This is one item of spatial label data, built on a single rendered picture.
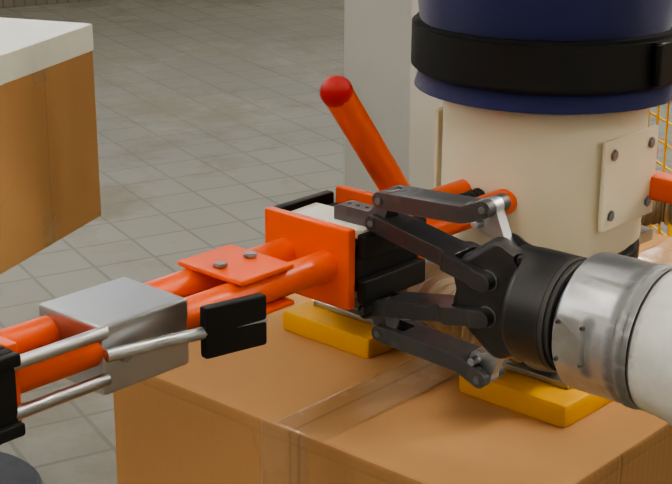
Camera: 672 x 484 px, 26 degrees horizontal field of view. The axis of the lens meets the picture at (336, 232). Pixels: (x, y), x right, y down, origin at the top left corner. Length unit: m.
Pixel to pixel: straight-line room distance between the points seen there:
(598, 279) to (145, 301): 0.28
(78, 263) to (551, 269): 3.79
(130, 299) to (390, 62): 1.81
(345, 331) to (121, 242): 3.65
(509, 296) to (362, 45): 1.83
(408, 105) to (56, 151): 0.70
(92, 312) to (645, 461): 0.43
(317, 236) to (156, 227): 3.96
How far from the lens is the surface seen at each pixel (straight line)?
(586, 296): 0.89
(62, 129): 2.89
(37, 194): 2.83
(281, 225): 1.04
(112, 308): 0.90
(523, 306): 0.91
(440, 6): 1.15
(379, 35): 2.69
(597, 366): 0.89
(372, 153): 1.05
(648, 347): 0.86
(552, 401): 1.09
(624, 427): 1.10
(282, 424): 1.08
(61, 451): 3.46
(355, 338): 1.19
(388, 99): 2.70
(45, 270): 4.61
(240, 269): 0.96
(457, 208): 0.95
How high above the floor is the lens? 1.54
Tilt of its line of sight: 18 degrees down
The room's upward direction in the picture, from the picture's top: straight up
